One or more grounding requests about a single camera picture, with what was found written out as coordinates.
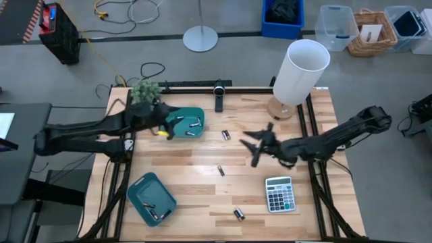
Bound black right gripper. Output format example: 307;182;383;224
239;121;288;169

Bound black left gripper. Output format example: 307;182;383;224
133;101;182;141

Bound teal plastic bin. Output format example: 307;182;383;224
158;106;206;138
126;171;178;227

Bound green succulent in white pot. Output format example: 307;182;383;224
130;79;162;104

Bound white grey desk calculator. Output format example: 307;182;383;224
265;175;297;214

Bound white shade wooden lamp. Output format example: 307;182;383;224
267;38;331;121

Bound grey round base pole stand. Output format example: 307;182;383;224
182;0;219;53

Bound blue plastic bin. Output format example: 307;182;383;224
261;0;306;41

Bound black cloth bundle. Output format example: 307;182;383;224
265;0;300;24

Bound clear plastic storage bin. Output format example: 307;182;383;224
314;4;360;53
410;8;432;55
383;5;429;53

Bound black case with red top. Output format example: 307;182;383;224
38;2;82;65

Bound wicker basket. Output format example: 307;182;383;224
347;7;399;57

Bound black desk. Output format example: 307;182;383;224
0;102;53;206

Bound white card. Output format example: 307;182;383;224
359;24;383;43

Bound white paper sheet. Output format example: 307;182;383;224
0;112;16;140

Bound black mat with hazard stripes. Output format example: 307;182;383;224
0;0;45;45

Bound dark tablet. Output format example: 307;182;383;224
393;10;427;37

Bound black aluminium table frame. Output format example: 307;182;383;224
79;80;369;243

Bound black webcam with silver ring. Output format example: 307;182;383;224
213;80;226;113

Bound black floor cable loop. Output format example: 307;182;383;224
140;61;167;81

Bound yellow hanging cable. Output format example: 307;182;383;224
59;1;128;87

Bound yellow plug cable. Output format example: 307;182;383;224
93;0;109;21

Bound black equipment with cables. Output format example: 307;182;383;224
397;92;432;138

